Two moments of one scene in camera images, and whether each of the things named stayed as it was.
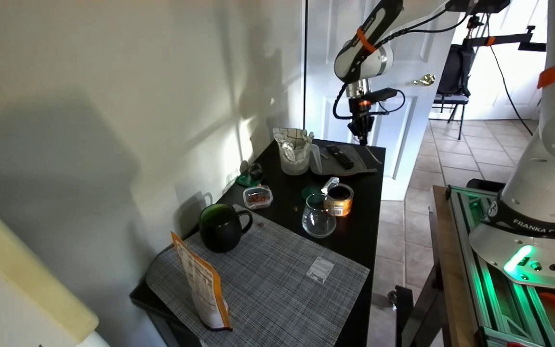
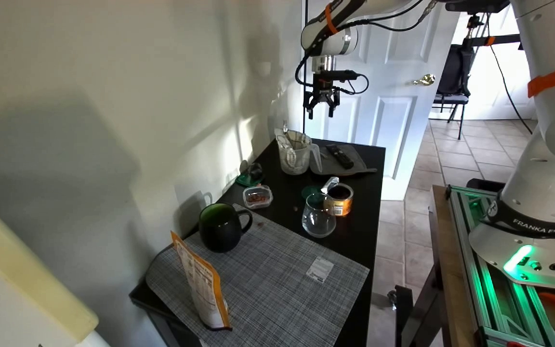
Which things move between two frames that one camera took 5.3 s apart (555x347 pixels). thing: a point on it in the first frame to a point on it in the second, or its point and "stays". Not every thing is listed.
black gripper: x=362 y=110 to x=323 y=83
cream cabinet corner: x=17 y=297 stays
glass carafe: x=315 y=219 stays
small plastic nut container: x=258 y=196 stays
